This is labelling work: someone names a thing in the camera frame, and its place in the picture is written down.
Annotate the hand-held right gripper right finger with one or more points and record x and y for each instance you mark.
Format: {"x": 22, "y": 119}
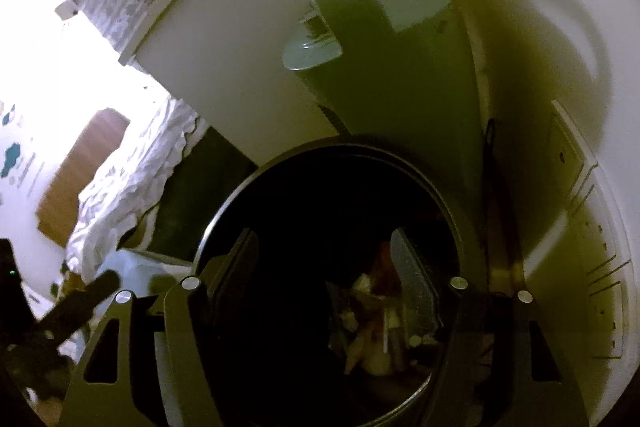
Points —
{"x": 412, "y": 282}

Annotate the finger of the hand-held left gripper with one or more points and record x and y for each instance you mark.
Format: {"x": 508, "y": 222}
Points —
{"x": 80, "y": 307}

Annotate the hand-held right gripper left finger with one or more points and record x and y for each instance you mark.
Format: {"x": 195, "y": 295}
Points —
{"x": 242, "y": 267}

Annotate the clothes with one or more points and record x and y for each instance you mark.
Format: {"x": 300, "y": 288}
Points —
{"x": 365, "y": 297}

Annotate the brown wooden door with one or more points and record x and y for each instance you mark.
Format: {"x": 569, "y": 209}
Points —
{"x": 80, "y": 177}

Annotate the white ruffled blanket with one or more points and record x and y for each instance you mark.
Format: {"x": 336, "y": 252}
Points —
{"x": 130, "y": 177}

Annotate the white nightstand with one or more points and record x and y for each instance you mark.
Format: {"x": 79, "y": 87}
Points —
{"x": 240, "y": 72}

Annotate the dark bed frame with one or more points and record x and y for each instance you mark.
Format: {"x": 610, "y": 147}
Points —
{"x": 200, "y": 197}

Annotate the large blue cloud wall sticker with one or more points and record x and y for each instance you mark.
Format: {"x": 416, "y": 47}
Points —
{"x": 10, "y": 162}

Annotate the small blue cloud wall sticker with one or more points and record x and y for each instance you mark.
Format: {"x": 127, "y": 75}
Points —
{"x": 9, "y": 114}

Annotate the white wall outlet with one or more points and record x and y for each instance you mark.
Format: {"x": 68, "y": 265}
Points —
{"x": 570, "y": 147}

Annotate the small white wall device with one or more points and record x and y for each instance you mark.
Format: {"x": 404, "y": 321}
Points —
{"x": 66, "y": 10}

